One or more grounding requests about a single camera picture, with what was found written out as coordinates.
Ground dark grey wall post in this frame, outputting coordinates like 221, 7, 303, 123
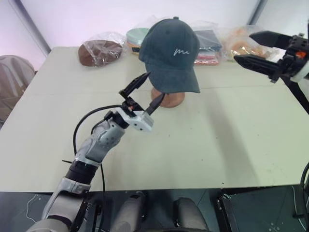
14, 0, 52, 55

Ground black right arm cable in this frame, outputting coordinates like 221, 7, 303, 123
284, 78, 309, 219

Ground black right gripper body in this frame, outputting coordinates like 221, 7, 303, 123
277, 32, 309, 78

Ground grey rounded robot leg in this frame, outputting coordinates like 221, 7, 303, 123
172, 196, 210, 232
110, 192, 147, 232

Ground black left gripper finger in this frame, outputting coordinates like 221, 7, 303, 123
144, 93, 166, 116
118, 71, 152, 98

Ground grey chair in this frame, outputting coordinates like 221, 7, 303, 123
0, 55, 36, 123

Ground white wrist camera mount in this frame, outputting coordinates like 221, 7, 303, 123
117, 107, 155, 134
290, 64, 309, 84

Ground brown cap in plastic bag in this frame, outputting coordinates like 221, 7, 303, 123
78, 32, 125, 68

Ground orange items in plastic bag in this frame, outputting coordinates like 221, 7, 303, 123
222, 24, 288, 64

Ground dark folded cloth in bag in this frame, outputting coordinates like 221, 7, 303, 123
192, 20, 223, 52

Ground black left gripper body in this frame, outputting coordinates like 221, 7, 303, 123
121, 96, 146, 114

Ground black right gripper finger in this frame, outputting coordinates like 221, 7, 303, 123
233, 55, 281, 84
249, 30, 292, 49

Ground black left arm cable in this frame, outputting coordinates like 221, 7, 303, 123
73, 104, 126, 232

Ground black box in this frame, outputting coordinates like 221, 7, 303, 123
215, 186, 309, 232

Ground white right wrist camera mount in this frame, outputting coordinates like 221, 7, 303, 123
290, 64, 309, 84

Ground dark green baseball cap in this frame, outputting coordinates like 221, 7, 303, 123
138, 16, 201, 94

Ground wooden hat stand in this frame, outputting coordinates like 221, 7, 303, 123
151, 87, 186, 109

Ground green hats in plastic bag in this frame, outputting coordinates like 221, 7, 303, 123
125, 15, 157, 55

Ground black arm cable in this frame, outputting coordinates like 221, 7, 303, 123
284, 78, 309, 219
73, 104, 126, 232

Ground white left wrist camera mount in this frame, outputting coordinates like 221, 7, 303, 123
117, 107, 155, 134

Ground red folded cloth in bag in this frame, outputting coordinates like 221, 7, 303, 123
194, 49, 222, 66

